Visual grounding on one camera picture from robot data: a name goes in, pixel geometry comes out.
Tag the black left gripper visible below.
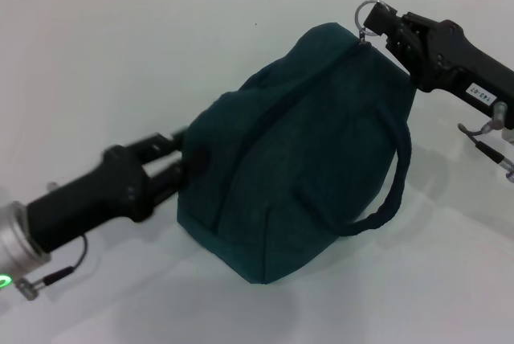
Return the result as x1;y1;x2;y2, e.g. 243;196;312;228
25;128;210;253

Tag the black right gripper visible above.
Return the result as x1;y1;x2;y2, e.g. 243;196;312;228
362;2;514;129

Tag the dark teal insulated lunch bag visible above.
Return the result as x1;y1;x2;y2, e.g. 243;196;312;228
175;0;417;285

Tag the grey right gripper cable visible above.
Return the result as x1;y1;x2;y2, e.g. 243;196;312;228
457;101;514;182

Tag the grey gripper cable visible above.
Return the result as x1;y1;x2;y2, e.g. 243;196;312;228
457;101;514;182
14;234;89;301

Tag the grey left gripper cable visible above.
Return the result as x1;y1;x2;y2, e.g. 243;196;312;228
14;234;89;301

